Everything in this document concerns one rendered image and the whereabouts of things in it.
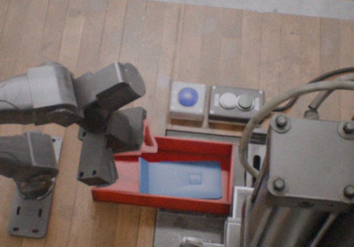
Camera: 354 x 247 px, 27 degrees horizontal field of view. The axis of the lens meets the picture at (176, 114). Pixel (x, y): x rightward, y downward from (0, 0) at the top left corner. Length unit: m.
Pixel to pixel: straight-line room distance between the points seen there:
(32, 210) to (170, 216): 0.25
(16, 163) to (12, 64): 0.34
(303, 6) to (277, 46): 1.19
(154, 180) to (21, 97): 0.40
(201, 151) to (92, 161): 0.31
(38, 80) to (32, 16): 0.51
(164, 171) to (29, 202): 0.25
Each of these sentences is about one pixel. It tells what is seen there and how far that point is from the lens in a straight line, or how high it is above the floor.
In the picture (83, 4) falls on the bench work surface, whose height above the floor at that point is 0.90.
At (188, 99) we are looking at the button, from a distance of 1.42.
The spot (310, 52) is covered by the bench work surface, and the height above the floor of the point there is 0.90.
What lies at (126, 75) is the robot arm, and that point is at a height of 1.24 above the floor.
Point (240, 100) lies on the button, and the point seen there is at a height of 0.94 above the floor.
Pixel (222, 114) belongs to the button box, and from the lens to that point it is 1.42.
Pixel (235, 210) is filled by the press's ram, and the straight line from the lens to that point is 1.13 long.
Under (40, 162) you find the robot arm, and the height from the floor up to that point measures 1.06.
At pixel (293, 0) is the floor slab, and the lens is 2.74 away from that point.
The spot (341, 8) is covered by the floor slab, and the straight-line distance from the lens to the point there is 2.75.
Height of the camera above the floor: 2.20
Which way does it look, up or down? 64 degrees down
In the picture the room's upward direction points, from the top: 4 degrees clockwise
